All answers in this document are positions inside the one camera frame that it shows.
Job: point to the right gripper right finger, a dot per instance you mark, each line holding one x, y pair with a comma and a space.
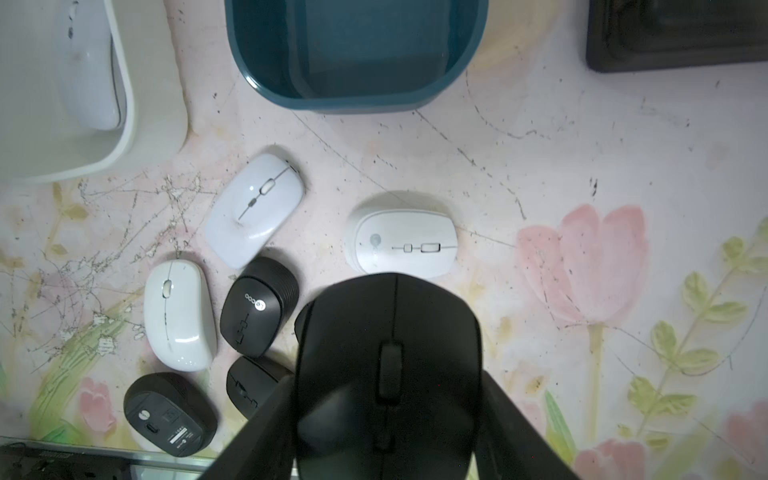
507, 445

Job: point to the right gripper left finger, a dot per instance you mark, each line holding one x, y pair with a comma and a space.
265, 448

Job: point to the black mouse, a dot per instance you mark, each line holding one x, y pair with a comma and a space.
257, 306
250, 382
171, 413
388, 382
300, 321

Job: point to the white storage box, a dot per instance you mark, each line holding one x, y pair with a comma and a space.
41, 142

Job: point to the teal storage box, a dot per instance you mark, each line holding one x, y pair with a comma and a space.
353, 57

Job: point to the white oval mouse right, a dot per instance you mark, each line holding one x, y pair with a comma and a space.
414, 242

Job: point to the white slim mouse angled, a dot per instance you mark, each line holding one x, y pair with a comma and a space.
258, 200

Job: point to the black plastic tool case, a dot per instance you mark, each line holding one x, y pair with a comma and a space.
630, 36

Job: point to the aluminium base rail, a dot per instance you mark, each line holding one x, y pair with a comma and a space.
41, 460

